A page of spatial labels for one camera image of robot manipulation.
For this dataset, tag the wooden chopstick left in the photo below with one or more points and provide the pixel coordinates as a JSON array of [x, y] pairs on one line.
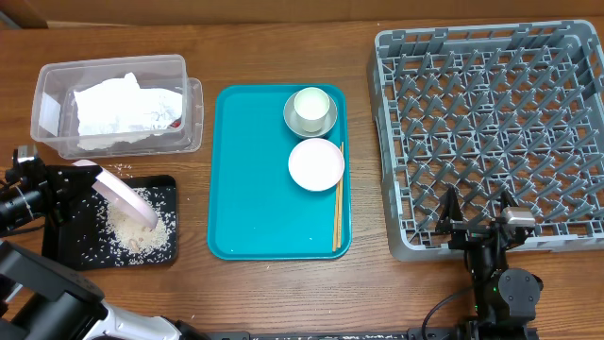
[[336, 218]]

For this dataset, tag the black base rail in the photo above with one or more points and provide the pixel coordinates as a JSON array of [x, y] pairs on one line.
[[410, 334]]

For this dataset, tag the teal serving tray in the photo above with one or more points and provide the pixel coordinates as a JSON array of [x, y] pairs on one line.
[[256, 211]]

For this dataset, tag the clear plastic bin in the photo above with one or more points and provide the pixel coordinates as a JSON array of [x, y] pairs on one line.
[[54, 111]]

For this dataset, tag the grey dishwasher rack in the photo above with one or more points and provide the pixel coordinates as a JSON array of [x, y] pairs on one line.
[[488, 110]]

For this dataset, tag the black tray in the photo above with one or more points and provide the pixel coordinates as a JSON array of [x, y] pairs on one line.
[[59, 244]]

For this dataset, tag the pale green cup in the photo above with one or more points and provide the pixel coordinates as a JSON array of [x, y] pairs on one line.
[[311, 106]]

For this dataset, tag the white paper napkin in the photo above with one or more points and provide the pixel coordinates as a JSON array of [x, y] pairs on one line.
[[107, 108], [154, 109]]

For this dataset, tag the large pink plate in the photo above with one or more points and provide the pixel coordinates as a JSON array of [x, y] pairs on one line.
[[115, 191]]

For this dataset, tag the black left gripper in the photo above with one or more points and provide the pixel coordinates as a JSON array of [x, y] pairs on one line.
[[60, 195]]

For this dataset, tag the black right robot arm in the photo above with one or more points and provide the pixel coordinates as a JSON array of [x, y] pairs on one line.
[[505, 297]]

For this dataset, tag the spilled rice grains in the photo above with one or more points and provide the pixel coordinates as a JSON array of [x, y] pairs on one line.
[[122, 170]]

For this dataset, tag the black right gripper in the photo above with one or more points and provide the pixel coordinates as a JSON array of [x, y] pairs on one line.
[[467, 231]]

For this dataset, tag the wooden chopstick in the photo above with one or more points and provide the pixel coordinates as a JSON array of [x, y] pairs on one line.
[[340, 211], [336, 218]]

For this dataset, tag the rice pile on tray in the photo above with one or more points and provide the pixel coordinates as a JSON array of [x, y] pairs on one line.
[[113, 239]]

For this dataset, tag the red snack wrapper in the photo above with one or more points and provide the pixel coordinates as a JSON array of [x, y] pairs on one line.
[[176, 124]]

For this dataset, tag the grey metal bowl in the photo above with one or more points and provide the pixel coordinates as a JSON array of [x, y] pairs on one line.
[[291, 120]]

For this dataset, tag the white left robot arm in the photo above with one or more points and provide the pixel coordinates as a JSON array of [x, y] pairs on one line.
[[64, 304]]

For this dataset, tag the wooden chopstick right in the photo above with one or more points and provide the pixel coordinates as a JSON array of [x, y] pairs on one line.
[[340, 211]]

